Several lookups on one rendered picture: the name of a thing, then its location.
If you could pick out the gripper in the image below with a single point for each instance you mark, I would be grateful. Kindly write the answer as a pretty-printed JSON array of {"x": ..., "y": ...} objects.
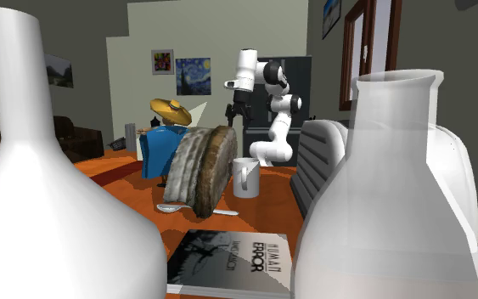
[{"x": 241, "y": 98}]

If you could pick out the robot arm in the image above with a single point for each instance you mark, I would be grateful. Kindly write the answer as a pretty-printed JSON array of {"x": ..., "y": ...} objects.
[{"x": 278, "y": 124}]

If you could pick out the blue starry night painting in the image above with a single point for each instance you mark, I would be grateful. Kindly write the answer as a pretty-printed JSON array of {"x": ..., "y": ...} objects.
[{"x": 193, "y": 76}]

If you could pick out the white mug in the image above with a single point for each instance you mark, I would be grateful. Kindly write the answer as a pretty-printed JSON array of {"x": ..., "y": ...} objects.
[{"x": 247, "y": 178}]

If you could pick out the brown bread slice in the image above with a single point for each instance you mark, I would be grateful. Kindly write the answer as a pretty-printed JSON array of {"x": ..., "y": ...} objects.
[{"x": 205, "y": 169}]

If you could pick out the dark cabinet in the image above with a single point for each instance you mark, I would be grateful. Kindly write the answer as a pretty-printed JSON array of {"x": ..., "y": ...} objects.
[{"x": 298, "y": 78}]

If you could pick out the figure with yellow hat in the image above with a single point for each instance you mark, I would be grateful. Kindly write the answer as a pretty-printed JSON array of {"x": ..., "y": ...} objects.
[{"x": 160, "y": 149}]

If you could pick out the white grey toaster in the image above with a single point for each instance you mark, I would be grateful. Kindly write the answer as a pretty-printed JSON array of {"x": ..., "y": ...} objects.
[{"x": 319, "y": 157}]

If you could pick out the grey cylindrical bin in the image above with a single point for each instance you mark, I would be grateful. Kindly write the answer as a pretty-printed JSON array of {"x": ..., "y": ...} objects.
[{"x": 130, "y": 138}]

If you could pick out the silver spoon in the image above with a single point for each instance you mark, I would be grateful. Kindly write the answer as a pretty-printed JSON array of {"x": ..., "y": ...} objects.
[{"x": 172, "y": 207}]

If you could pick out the brown framed window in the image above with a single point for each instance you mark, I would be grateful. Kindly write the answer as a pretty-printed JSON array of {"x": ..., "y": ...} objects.
[{"x": 348, "y": 62}]

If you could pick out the dark basket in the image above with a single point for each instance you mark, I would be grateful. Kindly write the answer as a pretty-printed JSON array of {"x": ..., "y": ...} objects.
[{"x": 117, "y": 144}]

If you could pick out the grey black book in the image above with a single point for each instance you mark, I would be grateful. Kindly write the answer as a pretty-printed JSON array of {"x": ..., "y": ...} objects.
[{"x": 222, "y": 265}]

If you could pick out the brown sofa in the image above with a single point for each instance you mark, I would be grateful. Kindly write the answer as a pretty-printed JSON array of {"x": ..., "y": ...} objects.
[{"x": 79, "y": 141}]

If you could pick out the clear glass flask vase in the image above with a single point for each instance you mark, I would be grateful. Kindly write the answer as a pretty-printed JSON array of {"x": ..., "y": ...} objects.
[{"x": 387, "y": 207}]

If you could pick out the white narrow-neck vase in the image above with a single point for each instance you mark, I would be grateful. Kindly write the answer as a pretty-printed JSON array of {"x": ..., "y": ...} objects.
[{"x": 35, "y": 198}]

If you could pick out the colourful square wall picture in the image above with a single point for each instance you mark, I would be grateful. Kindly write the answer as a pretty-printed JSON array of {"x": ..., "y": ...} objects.
[{"x": 163, "y": 62}]

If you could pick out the blue framed wall picture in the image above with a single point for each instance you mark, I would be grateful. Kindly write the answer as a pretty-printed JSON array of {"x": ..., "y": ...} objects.
[{"x": 331, "y": 14}]

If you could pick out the dark landscape wall picture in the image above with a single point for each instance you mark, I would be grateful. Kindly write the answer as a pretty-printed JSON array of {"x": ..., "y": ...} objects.
[{"x": 59, "y": 71}]

